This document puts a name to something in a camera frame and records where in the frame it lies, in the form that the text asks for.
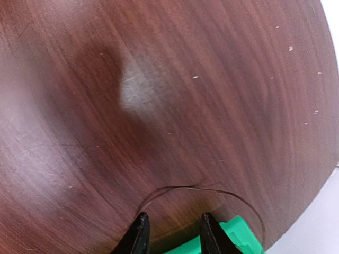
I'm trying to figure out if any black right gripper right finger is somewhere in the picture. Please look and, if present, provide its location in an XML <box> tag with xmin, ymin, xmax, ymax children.
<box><xmin>200</xmin><ymin>212</ymin><xmax>238</xmax><ymax>254</ymax></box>

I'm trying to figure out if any green three-compartment bin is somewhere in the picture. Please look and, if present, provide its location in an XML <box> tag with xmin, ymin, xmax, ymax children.
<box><xmin>165</xmin><ymin>216</ymin><xmax>265</xmax><ymax>254</ymax></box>

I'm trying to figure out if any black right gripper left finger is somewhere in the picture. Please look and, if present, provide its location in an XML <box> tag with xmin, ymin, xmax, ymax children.
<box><xmin>111</xmin><ymin>212</ymin><xmax>150</xmax><ymax>254</ymax></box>

